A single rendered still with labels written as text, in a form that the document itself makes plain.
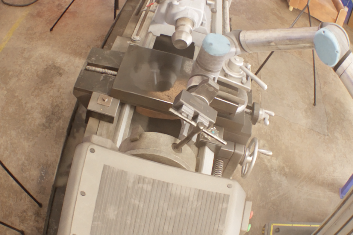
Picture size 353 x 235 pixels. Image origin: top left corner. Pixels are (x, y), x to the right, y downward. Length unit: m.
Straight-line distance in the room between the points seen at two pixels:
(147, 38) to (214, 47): 0.95
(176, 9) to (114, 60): 0.39
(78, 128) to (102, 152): 1.30
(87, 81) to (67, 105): 1.12
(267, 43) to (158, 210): 0.69
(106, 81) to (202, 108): 0.69
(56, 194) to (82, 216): 1.14
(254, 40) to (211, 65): 0.19
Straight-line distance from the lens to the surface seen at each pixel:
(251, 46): 1.68
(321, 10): 5.63
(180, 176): 1.34
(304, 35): 1.51
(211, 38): 1.64
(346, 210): 2.32
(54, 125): 3.15
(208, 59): 1.65
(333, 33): 1.30
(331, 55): 1.28
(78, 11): 4.24
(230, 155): 2.22
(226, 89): 2.01
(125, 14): 3.49
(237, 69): 2.01
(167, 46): 2.71
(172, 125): 2.31
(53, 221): 2.24
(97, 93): 2.14
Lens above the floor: 2.37
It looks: 45 degrees down
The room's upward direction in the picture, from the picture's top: 19 degrees clockwise
